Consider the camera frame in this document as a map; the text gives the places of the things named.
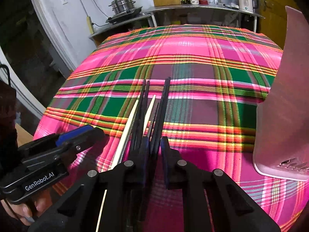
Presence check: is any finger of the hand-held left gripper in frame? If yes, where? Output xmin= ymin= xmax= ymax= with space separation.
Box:
xmin=57 ymin=125 xmax=94 ymax=147
xmin=61 ymin=127 xmax=106 ymax=159

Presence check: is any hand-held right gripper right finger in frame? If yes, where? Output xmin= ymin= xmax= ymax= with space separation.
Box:
xmin=160 ymin=136 xmax=282 ymax=232

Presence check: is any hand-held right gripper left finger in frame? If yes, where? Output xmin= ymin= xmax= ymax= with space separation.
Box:
xmin=28 ymin=138 xmax=151 ymax=232

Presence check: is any bundle of black chopsticks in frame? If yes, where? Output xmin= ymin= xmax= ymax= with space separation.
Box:
xmin=127 ymin=77 xmax=172 ymax=232

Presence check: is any pink utensil holder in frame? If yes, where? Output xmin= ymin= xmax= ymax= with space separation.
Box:
xmin=252 ymin=5 xmax=309 ymax=182

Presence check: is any person's left hand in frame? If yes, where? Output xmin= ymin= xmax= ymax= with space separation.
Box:
xmin=0 ymin=193 xmax=52 ymax=226

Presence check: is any low metal stove table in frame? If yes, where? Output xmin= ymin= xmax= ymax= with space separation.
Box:
xmin=89 ymin=13 xmax=155 ymax=47

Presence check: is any pink plaid tablecloth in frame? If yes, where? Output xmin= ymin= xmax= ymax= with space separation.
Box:
xmin=32 ymin=24 xmax=309 ymax=232

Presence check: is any yellow power strip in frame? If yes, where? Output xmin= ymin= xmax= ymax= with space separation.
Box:
xmin=86 ymin=16 xmax=94 ymax=34

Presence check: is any black induction cooker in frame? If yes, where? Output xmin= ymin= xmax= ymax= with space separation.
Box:
xmin=105 ymin=6 xmax=143 ymax=24

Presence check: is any steel steamer pot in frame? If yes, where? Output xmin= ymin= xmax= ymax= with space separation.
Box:
xmin=108 ymin=0 xmax=136 ymax=15

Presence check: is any metal kitchen counter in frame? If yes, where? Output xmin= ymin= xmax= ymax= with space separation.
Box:
xmin=142 ymin=3 xmax=265 ymax=33

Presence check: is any white electric kettle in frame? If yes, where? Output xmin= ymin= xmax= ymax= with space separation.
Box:
xmin=237 ymin=0 xmax=259 ymax=14

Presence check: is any yellow wooden door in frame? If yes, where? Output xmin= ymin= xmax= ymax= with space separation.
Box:
xmin=256 ymin=0 xmax=302 ymax=51

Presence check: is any white door frame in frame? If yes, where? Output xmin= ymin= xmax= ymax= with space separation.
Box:
xmin=0 ymin=0 xmax=78 ymax=116

